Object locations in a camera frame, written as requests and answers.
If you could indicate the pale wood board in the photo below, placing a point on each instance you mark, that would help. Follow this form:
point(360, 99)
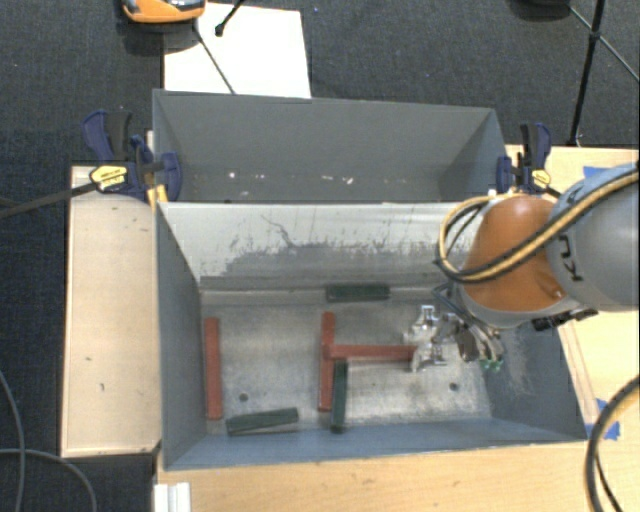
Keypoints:
point(110, 320)

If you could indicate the dark green flat block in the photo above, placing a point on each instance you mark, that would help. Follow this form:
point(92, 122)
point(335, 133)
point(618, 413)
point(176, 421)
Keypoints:
point(262, 421)
point(357, 292)
point(339, 400)

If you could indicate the red-brown flat block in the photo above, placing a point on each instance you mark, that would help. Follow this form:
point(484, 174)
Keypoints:
point(213, 370)
point(375, 353)
point(326, 390)

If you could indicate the grey metal bin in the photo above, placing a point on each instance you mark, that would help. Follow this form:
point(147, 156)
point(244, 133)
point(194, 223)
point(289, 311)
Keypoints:
point(300, 250)

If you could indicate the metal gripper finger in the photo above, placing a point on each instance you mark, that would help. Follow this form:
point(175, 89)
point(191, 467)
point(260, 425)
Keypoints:
point(429, 361)
point(426, 325)

